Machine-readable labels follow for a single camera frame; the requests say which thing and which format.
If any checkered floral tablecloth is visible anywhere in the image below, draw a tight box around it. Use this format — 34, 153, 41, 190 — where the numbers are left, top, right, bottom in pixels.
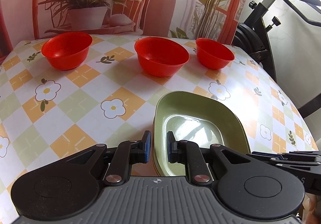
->
1, 35, 317, 223

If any red bowl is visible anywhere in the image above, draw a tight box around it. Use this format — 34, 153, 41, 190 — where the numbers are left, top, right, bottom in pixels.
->
41, 31, 93, 71
134, 37, 189, 77
195, 38, 235, 70

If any black exercise bike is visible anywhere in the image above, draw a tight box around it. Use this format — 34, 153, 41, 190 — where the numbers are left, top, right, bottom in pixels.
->
230, 0, 321, 119

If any green square plate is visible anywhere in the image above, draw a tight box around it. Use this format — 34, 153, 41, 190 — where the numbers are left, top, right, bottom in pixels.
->
153, 91, 250, 176

